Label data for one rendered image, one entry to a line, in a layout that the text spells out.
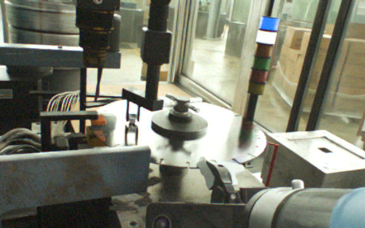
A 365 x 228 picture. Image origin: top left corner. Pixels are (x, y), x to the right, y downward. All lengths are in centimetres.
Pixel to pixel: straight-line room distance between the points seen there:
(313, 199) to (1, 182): 31
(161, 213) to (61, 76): 93
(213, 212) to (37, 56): 52
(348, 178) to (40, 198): 57
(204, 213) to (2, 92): 69
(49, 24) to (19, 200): 81
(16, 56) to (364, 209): 67
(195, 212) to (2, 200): 21
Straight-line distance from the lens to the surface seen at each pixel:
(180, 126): 60
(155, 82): 55
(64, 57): 75
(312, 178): 72
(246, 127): 68
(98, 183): 43
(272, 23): 83
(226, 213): 35
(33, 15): 118
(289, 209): 27
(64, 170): 41
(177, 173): 65
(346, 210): 23
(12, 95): 94
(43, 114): 57
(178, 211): 36
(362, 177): 78
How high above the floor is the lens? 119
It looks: 20 degrees down
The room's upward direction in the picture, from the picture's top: 7 degrees clockwise
